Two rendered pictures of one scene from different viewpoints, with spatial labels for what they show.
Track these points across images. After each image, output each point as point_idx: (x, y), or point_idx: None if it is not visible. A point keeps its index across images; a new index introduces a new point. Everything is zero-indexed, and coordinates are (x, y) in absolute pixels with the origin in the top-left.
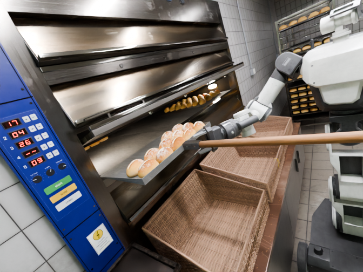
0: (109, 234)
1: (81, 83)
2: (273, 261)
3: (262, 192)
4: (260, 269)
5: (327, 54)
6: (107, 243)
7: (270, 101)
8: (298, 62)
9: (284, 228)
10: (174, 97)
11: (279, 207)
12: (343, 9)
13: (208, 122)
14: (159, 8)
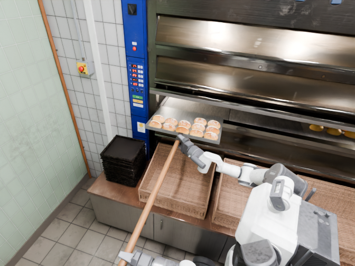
0: (145, 129)
1: (175, 58)
2: (171, 222)
3: (204, 207)
4: (159, 210)
5: (252, 196)
6: (142, 131)
7: (253, 181)
8: (269, 183)
9: (204, 238)
10: (218, 105)
11: (207, 227)
12: (273, 187)
13: (219, 140)
14: (301, 13)
